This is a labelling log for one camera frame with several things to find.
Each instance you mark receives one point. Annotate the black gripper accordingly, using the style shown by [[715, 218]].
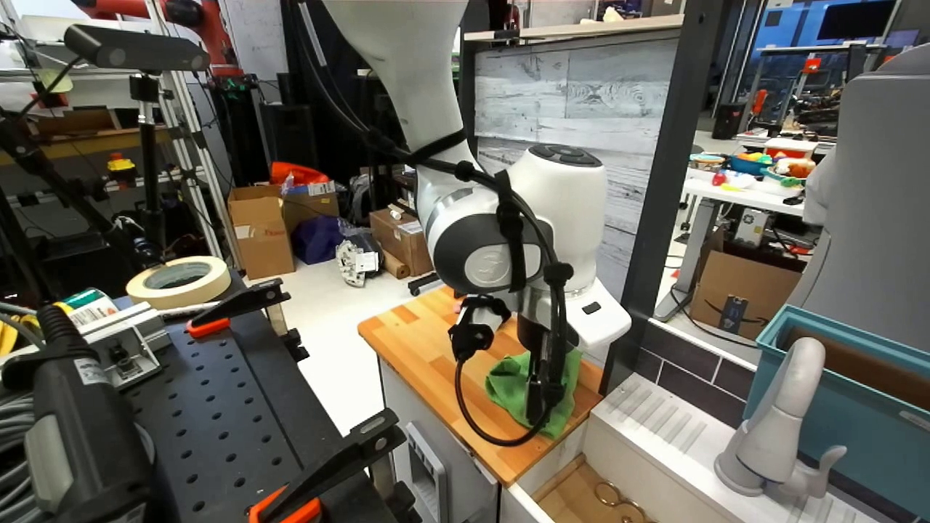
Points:
[[548, 339]]

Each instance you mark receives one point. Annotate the green towel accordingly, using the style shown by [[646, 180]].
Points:
[[506, 384]]

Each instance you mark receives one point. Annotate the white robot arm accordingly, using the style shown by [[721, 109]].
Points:
[[516, 241]]

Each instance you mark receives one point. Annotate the white sink basin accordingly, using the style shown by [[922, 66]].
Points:
[[656, 452]]

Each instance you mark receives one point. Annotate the cardboard box under table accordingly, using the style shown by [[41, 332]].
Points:
[[749, 288]]

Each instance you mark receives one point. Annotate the white work table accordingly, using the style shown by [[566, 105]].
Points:
[[708, 194]]

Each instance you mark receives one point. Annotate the grey sink faucet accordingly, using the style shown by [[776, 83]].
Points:
[[763, 455]]

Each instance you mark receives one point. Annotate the cardboard box on floor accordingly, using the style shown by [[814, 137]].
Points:
[[263, 240]]

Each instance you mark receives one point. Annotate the black perforated cart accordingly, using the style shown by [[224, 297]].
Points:
[[221, 433]]

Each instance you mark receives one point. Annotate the teal plastic bin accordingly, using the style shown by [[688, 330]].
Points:
[[872, 398]]

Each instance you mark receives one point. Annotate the orange black clamp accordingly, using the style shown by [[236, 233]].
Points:
[[220, 318]]

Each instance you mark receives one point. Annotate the masking tape roll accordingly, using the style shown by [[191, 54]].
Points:
[[178, 282]]

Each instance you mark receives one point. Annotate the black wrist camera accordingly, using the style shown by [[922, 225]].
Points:
[[478, 324]]

